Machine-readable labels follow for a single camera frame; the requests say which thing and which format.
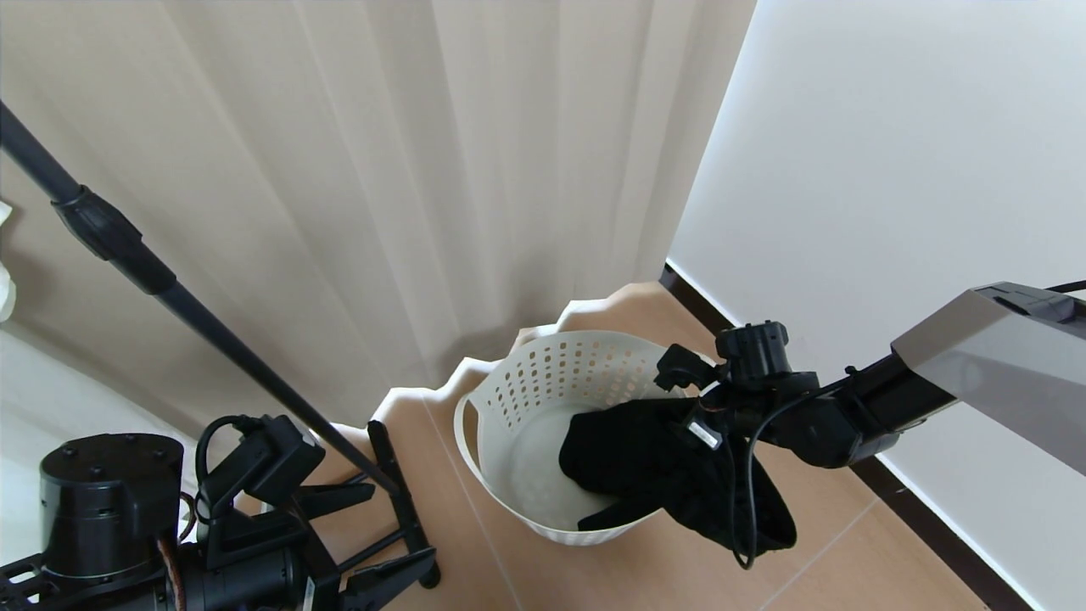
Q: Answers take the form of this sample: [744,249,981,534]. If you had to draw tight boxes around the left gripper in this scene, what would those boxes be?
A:
[176,482,439,611]

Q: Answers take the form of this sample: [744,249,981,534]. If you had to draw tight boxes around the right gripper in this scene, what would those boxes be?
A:
[680,385,753,451]

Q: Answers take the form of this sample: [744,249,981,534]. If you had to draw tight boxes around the black garment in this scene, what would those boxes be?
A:
[558,397,798,559]

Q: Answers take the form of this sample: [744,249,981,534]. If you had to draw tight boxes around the white printed t-shirt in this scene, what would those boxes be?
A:
[0,199,204,544]

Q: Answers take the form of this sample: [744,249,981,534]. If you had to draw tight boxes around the white laundry basket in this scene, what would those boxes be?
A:
[454,329,718,546]

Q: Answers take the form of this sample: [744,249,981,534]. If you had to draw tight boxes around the black clothes rack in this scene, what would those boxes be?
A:
[0,102,442,591]

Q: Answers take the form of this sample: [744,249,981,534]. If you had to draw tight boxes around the beige curtain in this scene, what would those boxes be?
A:
[0,0,756,425]

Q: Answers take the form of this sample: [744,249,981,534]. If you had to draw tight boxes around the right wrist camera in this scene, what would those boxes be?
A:
[653,344,718,393]

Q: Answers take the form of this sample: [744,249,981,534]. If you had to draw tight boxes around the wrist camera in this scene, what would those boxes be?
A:
[197,416,326,565]
[653,344,718,393]

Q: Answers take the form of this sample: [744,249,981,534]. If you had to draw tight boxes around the black cable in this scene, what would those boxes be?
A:
[728,386,828,571]
[195,414,268,502]

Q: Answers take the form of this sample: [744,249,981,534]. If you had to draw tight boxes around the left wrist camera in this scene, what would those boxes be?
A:
[197,416,326,565]

